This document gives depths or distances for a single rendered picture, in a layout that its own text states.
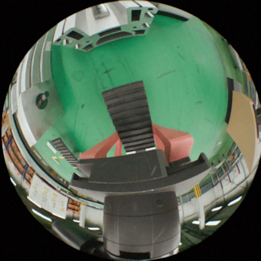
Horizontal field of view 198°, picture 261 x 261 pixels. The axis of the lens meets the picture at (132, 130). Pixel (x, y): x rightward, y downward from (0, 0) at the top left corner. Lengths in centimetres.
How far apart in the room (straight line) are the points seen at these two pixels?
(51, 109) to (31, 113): 5
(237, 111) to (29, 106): 49
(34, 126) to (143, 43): 20
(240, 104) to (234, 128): 9
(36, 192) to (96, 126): 296
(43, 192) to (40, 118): 295
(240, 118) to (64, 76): 47
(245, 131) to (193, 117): 24
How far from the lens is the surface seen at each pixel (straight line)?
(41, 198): 311
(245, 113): 34
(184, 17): 25
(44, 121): 16
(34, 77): 19
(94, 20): 15
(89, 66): 15
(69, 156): 24
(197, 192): 629
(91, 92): 15
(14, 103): 38
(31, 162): 161
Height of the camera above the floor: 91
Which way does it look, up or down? 55 degrees down
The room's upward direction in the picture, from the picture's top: 179 degrees clockwise
